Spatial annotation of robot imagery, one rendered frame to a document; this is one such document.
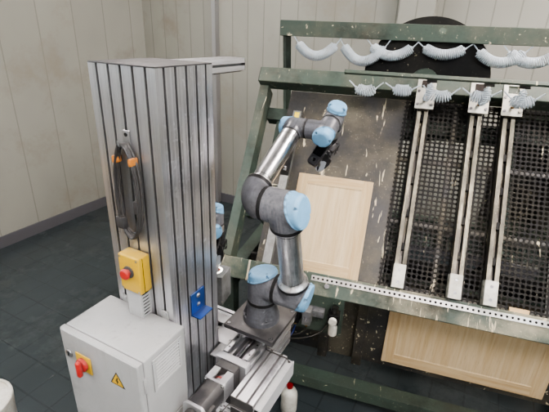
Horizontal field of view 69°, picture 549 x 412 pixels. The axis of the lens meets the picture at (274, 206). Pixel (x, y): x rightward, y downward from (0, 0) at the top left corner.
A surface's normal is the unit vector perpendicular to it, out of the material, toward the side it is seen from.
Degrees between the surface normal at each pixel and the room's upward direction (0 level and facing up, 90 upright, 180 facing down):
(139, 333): 0
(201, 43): 90
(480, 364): 90
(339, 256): 55
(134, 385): 90
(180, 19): 90
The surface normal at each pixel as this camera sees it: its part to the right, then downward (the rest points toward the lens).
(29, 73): 0.88, 0.22
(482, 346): -0.30, 0.36
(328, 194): -0.22, -0.22
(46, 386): 0.04, -0.92
